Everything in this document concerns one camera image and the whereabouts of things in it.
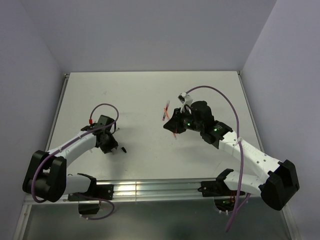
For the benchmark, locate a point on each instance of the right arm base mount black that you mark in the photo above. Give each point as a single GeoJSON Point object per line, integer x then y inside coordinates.
{"type": "Point", "coordinates": [224, 198]}

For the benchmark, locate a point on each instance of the red pen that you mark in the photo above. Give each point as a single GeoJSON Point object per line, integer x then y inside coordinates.
{"type": "Point", "coordinates": [167, 107]}

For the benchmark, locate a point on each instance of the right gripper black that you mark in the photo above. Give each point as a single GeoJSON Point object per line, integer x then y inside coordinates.
{"type": "Point", "coordinates": [174, 124]}

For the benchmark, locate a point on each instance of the orange pen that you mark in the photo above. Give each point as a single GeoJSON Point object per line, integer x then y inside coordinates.
{"type": "Point", "coordinates": [168, 118]}

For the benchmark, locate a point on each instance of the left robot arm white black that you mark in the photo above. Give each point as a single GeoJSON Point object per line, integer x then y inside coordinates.
{"type": "Point", "coordinates": [46, 178]}

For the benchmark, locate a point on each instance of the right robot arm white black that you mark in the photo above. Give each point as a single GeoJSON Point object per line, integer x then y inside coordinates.
{"type": "Point", "coordinates": [223, 138]}

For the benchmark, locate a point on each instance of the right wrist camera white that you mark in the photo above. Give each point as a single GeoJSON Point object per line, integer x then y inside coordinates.
{"type": "Point", "coordinates": [186, 101]}

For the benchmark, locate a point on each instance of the aluminium rail frame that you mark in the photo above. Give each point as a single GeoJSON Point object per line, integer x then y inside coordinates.
{"type": "Point", "coordinates": [150, 190]}

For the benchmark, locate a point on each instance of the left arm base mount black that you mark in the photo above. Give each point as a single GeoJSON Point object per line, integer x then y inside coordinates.
{"type": "Point", "coordinates": [101, 192]}

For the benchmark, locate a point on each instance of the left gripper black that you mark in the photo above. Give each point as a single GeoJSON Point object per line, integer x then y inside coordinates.
{"type": "Point", "coordinates": [113, 143]}

